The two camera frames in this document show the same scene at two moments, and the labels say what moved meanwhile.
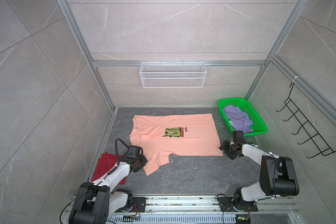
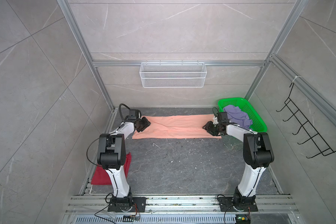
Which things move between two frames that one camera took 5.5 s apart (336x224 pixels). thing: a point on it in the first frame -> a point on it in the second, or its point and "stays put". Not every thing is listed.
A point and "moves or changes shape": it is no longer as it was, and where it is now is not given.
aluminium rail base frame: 203,209 stays put
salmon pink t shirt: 160,136 moves or changes shape
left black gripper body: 141,162 -> 143,123
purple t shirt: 238,119 stays put
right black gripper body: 229,149 -> 213,129
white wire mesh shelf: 174,74 stays put
